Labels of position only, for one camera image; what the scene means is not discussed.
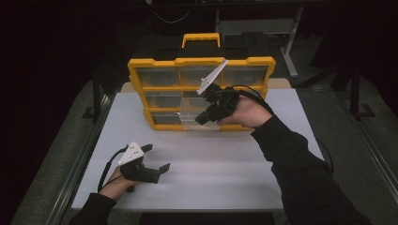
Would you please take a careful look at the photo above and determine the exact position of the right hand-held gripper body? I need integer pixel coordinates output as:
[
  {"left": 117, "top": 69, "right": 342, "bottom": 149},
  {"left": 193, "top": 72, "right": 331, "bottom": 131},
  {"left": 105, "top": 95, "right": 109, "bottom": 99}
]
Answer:
[{"left": 195, "top": 58, "right": 241, "bottom": 125}]

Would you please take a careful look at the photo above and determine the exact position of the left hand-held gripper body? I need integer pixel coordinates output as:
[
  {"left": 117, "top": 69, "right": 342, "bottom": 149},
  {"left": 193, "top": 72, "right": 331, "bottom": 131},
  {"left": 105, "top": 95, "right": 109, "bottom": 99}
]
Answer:
[{"left": 117, "top": 141, "right": 161, "bottom": 194}]

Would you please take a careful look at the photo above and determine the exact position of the clear plastic organizer drawer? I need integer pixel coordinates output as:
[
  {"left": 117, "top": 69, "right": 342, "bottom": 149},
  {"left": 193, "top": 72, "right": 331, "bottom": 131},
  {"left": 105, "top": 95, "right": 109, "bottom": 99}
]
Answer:
[{"left": 177, "top": 95, "right": 222, "bottom": 132}]

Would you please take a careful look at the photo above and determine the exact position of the yellow black drawer organizer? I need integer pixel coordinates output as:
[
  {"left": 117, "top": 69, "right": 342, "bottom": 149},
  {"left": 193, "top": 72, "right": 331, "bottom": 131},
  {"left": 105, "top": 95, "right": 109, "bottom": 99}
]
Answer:
[{"left": 127, "top": 32, "right": 277, "bottom": 132}]

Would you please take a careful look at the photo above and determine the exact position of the person's left hand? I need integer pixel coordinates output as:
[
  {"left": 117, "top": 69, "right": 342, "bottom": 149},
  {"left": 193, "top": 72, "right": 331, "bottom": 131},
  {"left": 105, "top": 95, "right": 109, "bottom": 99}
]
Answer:
[{"left": 99, "top": 164, "right": 143, "bottom": 203}]

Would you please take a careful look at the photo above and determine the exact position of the person's right hand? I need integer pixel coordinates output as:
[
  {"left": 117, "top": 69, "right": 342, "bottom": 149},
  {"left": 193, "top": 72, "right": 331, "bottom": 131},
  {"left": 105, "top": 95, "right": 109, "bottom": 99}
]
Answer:
[{"left": 217, "top": 95, "right": 274, "bottom": 130}]

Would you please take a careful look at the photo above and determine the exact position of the set of clear plastic drawers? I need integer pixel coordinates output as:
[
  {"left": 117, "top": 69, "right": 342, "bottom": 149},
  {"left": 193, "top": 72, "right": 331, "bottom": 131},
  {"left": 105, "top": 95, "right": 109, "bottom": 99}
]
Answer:
[{"left": 136, "top": 66, "right": 269, "bottom": 127}]

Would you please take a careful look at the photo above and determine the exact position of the black metal stand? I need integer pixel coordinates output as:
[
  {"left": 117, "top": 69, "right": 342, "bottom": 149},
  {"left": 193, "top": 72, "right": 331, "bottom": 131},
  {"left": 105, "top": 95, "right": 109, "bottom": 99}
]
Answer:
[
  {"left": 347, "top": 61, "right": 376, "bottom": 120},
  {"left": 81, "top": 70, "right": 105, "bottom": 124}
]

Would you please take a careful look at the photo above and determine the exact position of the right hand-held gripper black cable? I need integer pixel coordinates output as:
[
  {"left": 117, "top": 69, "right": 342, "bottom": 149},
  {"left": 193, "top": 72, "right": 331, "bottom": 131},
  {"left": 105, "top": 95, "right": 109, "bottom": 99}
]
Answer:
[{"left": 230, "top": 84, "right": 275, "bottom": 115}]

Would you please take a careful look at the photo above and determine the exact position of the hand-held gripper black cable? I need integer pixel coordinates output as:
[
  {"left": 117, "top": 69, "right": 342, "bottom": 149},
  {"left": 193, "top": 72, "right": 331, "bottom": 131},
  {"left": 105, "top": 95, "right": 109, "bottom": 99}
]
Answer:
[
  {"left": 230, "top": 84, "right": 275, "bottom": 115},
  {"left": 97, "top": 145, "right": 130, "bottom": 194}
]

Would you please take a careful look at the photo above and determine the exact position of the left hand-held gripper black cable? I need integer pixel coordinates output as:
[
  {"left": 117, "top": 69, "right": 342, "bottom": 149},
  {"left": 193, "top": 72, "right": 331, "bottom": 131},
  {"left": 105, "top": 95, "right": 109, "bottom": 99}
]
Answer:
[{"left": 97, "top": 145, "right": 130, "bottom": 194}]

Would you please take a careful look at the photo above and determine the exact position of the aluminium rail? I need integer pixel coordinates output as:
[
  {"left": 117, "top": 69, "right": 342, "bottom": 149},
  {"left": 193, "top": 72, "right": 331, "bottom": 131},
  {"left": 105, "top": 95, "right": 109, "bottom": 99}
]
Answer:
[
  {"left": 335, "top": 89, "right": 398, "bottom": 203},
  {"left": 52, "top": 93, "right": 116, "bottom": 225}
]

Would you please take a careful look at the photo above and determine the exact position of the thin hanging cable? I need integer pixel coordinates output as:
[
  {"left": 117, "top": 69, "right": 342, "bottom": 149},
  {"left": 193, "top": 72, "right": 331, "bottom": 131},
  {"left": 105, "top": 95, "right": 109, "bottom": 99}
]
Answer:
[{"left": 152, "top": 9, "right": 191, "bottom": 25}]

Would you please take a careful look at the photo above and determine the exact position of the white desk frame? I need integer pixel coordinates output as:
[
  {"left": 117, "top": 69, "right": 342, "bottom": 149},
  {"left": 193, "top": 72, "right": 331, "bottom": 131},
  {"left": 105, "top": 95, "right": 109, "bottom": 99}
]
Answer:
[{"left": 214, "top": 7, "right": 305, "bottom": 79}]

